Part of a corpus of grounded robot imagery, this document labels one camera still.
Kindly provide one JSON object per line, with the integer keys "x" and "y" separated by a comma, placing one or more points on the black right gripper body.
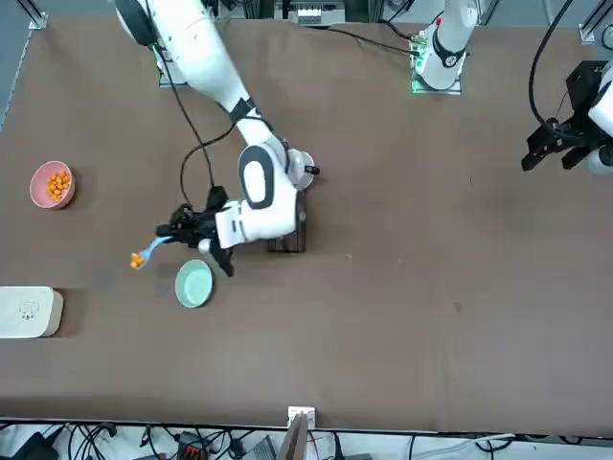
{"x": 205, "y": 230}

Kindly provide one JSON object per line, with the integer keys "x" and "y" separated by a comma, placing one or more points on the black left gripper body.
{"x": 582, "y": 96}

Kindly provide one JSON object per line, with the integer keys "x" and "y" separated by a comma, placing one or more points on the blue plastic spoon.
{"x": 152, "y": 248}

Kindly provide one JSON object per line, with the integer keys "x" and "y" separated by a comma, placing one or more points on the small orange popcorn cluster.
{"x": 136, "y": 261}

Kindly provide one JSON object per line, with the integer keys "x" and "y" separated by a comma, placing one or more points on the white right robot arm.
{"x": 201, "y": 43}

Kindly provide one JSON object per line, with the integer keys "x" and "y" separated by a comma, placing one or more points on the green bowl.
{"x": 194, "y": 285}

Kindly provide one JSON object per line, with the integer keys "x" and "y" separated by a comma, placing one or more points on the orange popcorn heap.
{"x": 58, "y": 184}

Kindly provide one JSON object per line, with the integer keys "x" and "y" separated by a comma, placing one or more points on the pink bowl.
{"x": 40, "y": 191}

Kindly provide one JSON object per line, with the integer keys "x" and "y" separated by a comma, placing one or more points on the white cup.
{"x": 304, "y": 167}

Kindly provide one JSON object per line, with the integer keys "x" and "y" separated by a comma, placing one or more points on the cream rectangular tray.
{"x": 24, "y": 311}

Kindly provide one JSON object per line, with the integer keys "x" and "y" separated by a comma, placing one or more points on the red and black connector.
{"x": 191, "y": 448}

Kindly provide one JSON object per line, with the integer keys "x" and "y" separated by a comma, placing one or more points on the grey power adapter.
{"x": 262, "y": 449}

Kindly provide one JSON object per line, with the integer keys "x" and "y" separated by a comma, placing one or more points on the small white power strip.
{"x": 309, "y": 14}

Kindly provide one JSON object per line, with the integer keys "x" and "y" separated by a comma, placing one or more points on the aluminium corner bracket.
{"x": 589, "y": 32}
{"x": 37, "y": 21}

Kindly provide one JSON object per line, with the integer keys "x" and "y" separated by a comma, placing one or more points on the aluminium camera post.
{"x": 297, "y": 431}

